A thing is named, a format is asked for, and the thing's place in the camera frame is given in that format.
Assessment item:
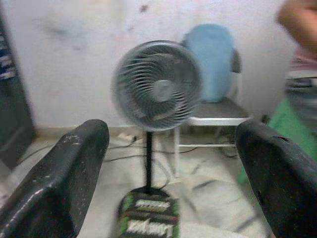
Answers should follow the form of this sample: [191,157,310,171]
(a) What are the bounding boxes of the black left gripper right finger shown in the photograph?
[234,119,317,238]

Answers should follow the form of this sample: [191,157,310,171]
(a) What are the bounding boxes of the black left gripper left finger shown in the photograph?
[0,119,110,238]

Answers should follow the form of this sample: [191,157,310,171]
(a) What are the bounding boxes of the white power strip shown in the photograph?
[117,132,138,144]

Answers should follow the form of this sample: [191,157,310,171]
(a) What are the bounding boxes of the dark tall furniture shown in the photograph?
[0,9,38,171]

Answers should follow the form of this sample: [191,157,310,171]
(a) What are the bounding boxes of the white metal chair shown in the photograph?
[173,47,251,177]

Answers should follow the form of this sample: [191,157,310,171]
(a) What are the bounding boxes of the light blue cloth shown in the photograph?
[184,23,235,104]

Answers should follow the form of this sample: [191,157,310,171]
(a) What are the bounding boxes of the black floor cable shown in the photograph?
[104,142,149,163]

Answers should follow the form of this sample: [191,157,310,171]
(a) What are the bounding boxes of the grey pedestal fan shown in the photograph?
[111,40,204,238]

